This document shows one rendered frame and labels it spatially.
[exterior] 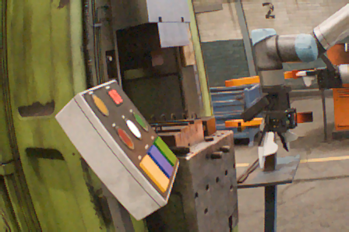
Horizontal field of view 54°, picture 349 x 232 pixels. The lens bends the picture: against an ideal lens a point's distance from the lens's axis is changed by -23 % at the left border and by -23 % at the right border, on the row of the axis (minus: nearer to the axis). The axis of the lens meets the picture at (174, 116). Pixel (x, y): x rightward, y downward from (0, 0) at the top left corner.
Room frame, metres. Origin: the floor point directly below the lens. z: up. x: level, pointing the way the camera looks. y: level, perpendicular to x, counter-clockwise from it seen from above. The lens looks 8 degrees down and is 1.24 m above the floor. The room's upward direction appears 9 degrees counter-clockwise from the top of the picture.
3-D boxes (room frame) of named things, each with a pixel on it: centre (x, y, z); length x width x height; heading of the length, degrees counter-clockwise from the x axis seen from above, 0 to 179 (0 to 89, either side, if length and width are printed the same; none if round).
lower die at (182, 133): (1.60, 0.14, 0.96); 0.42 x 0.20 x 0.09; 59
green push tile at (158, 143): (1.05, 0.04, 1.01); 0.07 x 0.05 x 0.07; 174
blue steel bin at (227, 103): (5.70, -0.58, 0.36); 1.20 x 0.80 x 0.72; 63
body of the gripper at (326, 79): (1.36, -0.61, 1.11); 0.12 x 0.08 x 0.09; 59
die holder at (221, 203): (1.65, 0.12, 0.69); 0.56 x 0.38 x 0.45; 59
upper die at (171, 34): (1.60, 0.14, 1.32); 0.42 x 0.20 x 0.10; 59
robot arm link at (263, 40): (1.02, -0.26, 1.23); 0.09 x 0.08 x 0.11; 50
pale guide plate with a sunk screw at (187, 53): (1.83, -0.09, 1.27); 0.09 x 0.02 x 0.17; 149
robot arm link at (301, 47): (0.97, -0.35, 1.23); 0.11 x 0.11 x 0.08; 50
